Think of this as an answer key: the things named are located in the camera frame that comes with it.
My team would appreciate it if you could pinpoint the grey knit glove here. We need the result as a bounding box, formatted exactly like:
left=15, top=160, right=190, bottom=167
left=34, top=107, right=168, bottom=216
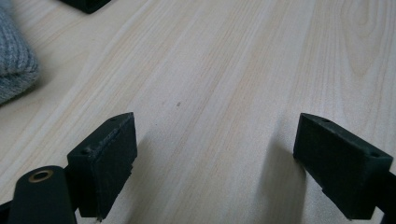
left=0, top=0, right=40, bottom=105

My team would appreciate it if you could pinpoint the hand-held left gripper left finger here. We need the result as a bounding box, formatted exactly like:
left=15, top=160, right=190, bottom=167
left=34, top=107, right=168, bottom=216
left=66, top=112, right=138, bottom=221

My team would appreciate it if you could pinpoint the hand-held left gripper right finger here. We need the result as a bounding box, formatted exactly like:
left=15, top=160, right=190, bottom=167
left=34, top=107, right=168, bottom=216
left=292, top=112, right=394, bottom=221

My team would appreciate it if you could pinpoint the black glove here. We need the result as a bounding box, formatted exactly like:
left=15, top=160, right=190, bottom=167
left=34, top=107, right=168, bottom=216
left=58, top=0, right=112, bottom=15

